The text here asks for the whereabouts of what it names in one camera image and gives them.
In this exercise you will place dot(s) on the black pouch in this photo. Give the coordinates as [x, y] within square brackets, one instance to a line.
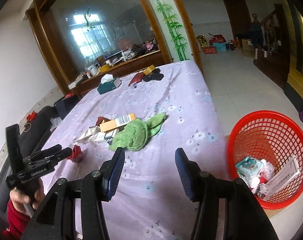
[154, 77]

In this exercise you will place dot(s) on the red wrapper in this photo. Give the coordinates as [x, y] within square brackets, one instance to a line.
[75, 153]

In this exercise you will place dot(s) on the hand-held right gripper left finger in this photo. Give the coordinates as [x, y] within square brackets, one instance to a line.
[117, 165]

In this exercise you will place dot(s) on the green towel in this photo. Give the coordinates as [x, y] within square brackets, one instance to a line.
[136, 132]

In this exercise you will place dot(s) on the red flower decoration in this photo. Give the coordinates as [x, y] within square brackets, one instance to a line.
[31, 117]

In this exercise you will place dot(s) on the brown tape roll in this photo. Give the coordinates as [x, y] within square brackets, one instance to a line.
[149, 70]

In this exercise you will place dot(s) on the wooden staircase railing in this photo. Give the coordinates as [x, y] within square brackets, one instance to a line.
[271, 47]

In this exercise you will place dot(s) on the flat dark red packet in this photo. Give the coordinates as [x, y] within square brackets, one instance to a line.
[136, 79]

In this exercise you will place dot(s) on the cardboard box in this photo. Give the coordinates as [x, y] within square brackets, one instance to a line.
[248, 48]

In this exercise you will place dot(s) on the dark blue bag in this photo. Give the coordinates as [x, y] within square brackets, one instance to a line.
[66, 106]

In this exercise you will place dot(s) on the pile of gift boxes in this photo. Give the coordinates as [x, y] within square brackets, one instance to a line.
[216, 45]

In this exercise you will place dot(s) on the purple floral tablecloth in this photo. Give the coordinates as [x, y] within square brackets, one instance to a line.
[166, 92]

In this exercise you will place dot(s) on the green bamboo wall decal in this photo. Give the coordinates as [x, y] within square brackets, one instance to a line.
[174, 30]

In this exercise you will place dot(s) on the white carton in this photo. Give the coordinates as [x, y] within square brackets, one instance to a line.
[282, 177]

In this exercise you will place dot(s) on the red plastic mesh basket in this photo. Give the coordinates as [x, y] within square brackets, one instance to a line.
[254, 127]

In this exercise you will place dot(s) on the orange medicine box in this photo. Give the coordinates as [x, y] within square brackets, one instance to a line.
[116, 123]

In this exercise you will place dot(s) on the black sofa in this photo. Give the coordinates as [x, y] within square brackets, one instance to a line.
[39, 130]

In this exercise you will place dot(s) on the white medicine box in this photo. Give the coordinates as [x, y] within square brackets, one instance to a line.
[105, 138]

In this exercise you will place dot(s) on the wooden sideboard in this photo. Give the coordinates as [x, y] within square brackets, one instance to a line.
[131, 62]

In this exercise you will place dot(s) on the dark green tissue box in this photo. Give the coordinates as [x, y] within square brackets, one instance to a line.
[109, 85]

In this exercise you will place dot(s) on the brown wooden door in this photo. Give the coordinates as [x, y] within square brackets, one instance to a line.
[236, 12]

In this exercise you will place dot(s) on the wood framed glass partition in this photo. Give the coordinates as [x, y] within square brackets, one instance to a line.
[104, 25]

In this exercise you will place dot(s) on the person's left forearm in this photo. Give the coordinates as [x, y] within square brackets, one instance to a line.
[15, 220]

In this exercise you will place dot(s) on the golden pillar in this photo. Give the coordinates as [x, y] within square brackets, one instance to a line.
[299, 75]

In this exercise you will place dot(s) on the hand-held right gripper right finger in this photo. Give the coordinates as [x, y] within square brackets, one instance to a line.
[184, 172]

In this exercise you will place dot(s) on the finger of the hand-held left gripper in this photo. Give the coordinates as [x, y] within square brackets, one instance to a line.
[46, 152]
[59, 156]

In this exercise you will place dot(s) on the teal wet wipes pack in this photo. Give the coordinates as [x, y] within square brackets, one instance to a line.
[247, 166]

